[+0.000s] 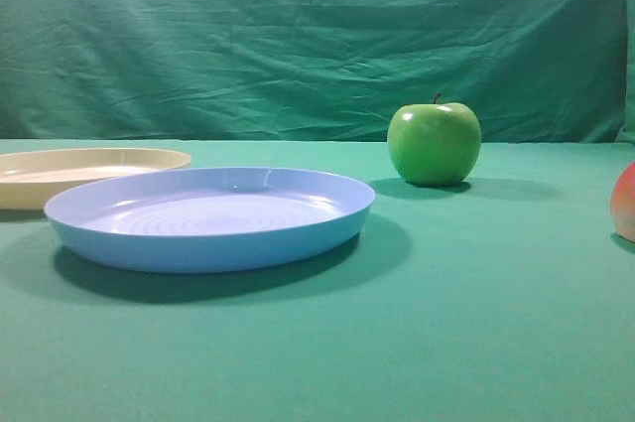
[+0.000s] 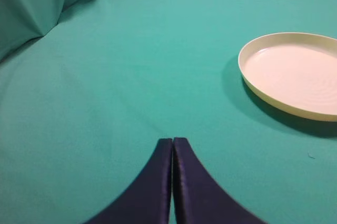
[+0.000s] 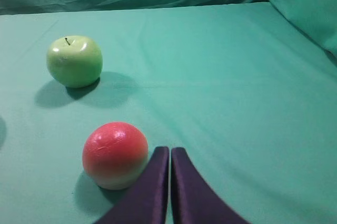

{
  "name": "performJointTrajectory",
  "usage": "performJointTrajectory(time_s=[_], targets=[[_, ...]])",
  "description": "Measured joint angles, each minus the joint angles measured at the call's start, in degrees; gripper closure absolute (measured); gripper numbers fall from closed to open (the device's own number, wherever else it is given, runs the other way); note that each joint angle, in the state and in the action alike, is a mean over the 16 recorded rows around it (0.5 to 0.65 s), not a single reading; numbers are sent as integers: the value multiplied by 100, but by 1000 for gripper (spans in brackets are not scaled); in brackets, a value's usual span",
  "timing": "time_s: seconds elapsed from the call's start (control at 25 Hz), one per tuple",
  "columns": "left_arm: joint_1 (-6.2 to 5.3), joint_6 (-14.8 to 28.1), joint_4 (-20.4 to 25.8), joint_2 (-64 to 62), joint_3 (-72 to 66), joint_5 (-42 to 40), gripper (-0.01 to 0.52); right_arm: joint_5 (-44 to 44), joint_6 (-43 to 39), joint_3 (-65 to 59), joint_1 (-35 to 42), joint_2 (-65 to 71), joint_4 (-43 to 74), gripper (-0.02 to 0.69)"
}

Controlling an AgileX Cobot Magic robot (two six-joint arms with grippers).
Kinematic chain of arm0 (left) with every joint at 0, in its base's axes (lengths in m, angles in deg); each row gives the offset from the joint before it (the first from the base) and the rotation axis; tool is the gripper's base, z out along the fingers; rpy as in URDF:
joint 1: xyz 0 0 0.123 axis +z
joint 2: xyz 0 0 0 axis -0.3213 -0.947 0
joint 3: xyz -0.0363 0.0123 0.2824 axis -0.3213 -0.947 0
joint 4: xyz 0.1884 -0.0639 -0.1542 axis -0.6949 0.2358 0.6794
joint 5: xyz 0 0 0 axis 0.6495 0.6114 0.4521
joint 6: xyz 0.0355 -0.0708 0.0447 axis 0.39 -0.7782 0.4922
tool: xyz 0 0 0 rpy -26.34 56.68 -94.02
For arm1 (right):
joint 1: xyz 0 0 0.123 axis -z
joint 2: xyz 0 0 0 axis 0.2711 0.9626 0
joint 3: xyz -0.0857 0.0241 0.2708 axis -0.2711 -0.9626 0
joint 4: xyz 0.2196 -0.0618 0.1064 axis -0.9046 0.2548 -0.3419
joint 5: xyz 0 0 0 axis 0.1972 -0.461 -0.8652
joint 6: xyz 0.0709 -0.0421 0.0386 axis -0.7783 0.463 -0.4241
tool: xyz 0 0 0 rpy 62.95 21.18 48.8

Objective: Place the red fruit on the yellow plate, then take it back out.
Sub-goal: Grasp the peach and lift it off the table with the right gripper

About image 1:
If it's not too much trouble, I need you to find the green backdrop cloth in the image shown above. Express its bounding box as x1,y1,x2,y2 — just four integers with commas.
1,0,634,142

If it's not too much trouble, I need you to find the blue plastic plate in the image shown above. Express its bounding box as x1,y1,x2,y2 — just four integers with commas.
44,167,376,274

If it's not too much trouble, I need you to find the green apple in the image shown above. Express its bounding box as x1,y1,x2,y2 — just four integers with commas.
387,95,481,187

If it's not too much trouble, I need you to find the pale yellow plastic plate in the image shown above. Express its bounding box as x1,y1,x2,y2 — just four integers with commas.
1,147,191,211

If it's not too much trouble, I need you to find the round reddish yellow bread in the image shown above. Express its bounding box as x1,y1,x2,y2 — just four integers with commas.
610,163,635,242

